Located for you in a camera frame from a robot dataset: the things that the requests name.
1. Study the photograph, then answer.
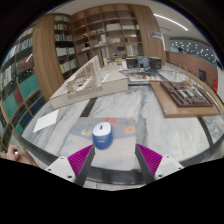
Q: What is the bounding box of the blue flower-print mouse pad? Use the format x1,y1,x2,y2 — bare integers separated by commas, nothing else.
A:
59,116,138,172

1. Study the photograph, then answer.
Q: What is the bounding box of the person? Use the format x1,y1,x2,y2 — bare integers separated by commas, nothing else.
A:
0,143,37,167

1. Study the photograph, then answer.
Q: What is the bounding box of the bookshelf with books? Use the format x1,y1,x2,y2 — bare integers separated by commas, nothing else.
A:
0,25,47,152

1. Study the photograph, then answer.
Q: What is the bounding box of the wooden shelf unit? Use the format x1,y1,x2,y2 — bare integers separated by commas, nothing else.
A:
32,3,167,102

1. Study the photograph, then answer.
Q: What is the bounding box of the long ceiling light strip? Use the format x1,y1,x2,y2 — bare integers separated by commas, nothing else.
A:
152,12,190,32

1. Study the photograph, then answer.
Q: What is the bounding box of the grey building model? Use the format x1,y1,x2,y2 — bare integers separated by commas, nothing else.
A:
124,55,164,85

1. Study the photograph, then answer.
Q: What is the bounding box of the blue and white computer mouse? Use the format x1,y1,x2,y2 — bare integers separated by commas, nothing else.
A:
91,121,114,150

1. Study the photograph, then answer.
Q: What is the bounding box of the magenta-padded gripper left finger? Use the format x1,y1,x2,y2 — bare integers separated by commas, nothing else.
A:
45,143,97,187

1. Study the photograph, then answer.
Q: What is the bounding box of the white paper sheet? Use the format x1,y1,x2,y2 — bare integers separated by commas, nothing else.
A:
32,108,61,134

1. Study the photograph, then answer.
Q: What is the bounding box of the brown model on wooden board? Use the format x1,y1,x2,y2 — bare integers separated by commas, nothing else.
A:
148,79,222,120

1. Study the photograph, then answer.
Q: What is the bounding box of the white wall sign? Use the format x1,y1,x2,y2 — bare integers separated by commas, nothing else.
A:
148,30,164,42

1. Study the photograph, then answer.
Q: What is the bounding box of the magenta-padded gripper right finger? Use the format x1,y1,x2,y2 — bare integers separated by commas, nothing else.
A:
134,143,185,185

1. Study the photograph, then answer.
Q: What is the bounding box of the white architectural model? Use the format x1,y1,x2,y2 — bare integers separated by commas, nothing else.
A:
48,54,130,111

